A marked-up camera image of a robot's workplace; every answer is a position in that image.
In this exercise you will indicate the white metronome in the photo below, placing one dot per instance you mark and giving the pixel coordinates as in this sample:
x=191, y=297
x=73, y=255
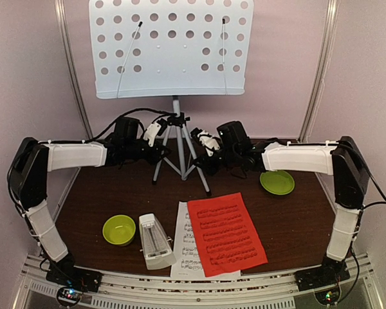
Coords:
x=157, y=252

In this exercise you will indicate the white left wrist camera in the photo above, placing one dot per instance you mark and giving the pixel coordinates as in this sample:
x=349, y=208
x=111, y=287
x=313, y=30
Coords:
x=153, y=130

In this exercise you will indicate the white sheet music page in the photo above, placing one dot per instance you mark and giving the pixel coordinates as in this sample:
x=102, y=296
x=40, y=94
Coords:
x=188, y=265

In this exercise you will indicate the red sheet music page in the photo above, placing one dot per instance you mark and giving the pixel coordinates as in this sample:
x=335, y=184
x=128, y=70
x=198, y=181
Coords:
x=225, y=236

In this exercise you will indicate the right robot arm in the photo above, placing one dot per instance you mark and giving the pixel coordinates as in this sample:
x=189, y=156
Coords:
x=340, y=159

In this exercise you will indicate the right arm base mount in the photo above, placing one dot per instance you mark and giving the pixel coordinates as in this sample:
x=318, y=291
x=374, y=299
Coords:
x=328, y=273

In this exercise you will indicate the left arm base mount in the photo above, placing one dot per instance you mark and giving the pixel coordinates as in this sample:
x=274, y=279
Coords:
x=67, y=274

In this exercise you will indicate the left aluminium corner post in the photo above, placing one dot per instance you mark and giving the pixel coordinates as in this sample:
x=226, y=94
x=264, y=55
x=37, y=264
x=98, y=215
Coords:
x=73, y=77

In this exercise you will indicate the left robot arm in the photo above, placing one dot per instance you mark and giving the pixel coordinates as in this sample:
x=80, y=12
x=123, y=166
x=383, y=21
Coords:
x=33, y=161

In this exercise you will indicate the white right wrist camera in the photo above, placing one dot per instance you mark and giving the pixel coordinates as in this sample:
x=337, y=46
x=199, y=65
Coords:
x=208, y=141

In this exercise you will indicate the white folding music stand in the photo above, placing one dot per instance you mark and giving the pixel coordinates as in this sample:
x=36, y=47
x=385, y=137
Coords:
x=169, y=48

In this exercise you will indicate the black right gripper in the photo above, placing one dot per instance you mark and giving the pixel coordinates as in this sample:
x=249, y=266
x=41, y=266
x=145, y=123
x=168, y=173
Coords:
x=211, y=168

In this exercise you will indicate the lime green bowl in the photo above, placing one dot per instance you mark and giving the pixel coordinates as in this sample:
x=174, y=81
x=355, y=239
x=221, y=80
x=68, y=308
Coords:
x=119, y=230

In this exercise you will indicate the lime green plate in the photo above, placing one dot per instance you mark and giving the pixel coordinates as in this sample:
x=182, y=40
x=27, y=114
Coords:
x=277, y=182

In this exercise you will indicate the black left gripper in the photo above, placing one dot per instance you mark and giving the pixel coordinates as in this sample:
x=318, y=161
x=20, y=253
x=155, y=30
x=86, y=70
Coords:
x=153, y=157

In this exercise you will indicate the aluminium front rail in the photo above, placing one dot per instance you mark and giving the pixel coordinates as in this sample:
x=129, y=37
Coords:
x=264, y=290

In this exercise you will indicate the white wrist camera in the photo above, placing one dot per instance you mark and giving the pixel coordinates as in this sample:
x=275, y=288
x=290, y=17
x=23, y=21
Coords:
x=153, y=130
x=208, y=141

